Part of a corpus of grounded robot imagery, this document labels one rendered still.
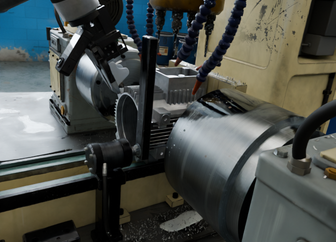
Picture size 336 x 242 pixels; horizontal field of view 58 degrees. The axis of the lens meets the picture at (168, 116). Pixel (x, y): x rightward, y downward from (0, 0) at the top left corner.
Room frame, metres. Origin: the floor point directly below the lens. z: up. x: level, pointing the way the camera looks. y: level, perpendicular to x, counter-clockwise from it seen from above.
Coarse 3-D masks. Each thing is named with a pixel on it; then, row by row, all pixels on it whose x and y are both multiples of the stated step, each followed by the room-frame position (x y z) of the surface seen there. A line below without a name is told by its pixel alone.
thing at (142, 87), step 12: (144, 36) 0.57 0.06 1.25; (144, 48) 0.57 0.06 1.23; (156, 48) 0.57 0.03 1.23; (144, 60) 0.57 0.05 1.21; (144, 72) 0.56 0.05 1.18; (144, 84) 0.56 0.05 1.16; (144, 96) 0.56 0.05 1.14; (144, 108) 0.56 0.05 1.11; (144, 120) 0.56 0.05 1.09; (144, 132) 0.56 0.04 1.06; (144, 144) 0.56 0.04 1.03; (144, 156) 0.56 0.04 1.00
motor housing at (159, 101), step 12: (120, 96) 0.75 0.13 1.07; (132, 96) 0.69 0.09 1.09; (156, 96) 0.70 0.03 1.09; (120, 108) 0.77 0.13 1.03; (132, 108) 0.79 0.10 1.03; (168, 108) 0.70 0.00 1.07; (180, 108) 0.72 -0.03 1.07; (120, 120) 0.77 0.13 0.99; (132, 120) 0.79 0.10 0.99; (120, 132) 0.76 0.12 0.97; (132, 132) 0.77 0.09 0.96; (156, 132) 0.65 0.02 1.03; (168, 132) 0.67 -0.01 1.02; (132, 144) 0.73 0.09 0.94
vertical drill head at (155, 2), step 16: (160, 0) 0.71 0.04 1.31; (176, 0) 0.69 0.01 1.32; (192, 0) 0.69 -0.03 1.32; (224, 0) 0.76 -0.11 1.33; (160, 16) 0.78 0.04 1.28; (176, 16) 0.71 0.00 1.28; (192, 16) 0.83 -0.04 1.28; (208, 16) 0.76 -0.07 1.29; (176, 32) 0.72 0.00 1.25; (208, 32) 0.77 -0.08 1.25
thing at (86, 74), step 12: (132, 48) 0.96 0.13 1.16; (84, 60) 0.98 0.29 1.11; (120, 60) 0.91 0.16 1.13; (132, 60) 0.93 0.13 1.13; (84, 72) 0.94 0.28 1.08; (96, 72) 0.88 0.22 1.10; (132, 72) 0.93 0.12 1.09; (84, 84) 0.92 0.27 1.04; (96, 84) 0.87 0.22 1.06; (120, 84) 0.88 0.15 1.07; (132, 84) 0.94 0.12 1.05; (84, 96) 0.95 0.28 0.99; (96, 96) 0.87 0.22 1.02; (108, 96) 0.89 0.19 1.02; (96, 108) 0.88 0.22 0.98; (108, 108) 0.89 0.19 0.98; (108, 120) 0.90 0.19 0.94
